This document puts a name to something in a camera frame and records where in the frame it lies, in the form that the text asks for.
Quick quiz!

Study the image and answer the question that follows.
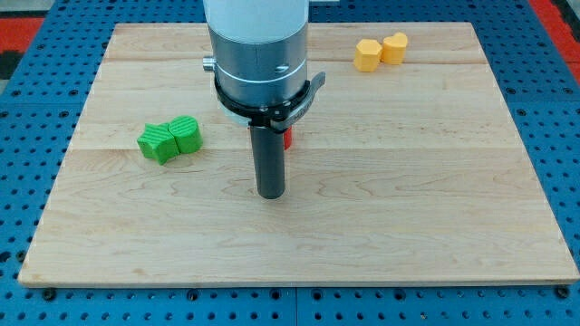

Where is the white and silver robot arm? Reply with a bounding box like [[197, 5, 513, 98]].
[[203, 0, 309, 123]]

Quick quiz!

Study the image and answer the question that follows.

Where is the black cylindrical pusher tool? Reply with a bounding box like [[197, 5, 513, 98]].
[[250, 126, 285, 199]]

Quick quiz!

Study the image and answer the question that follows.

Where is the red block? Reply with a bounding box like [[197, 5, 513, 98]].
[[284, 127, 293, 150]]

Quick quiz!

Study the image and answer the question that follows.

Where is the green rounded block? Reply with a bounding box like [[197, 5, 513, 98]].
[[169, 116, 203, 154]]

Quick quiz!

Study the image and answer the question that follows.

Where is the light wooden board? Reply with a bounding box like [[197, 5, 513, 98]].
[[18, 23, 579, 288]]

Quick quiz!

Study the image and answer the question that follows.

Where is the green star block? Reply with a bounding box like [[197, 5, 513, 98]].
[[137, 123, 179, 165]]

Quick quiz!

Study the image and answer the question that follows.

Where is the yellow hexagon block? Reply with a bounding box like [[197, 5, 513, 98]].
[[353, 39, 382, 72]]

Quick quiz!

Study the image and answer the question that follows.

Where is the yellow heart block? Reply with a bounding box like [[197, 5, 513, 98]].
[[382, 32, 409, 65]]

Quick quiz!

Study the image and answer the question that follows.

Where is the black tool clamp ring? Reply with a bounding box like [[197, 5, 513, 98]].
[[213, 71, 327, 134]]

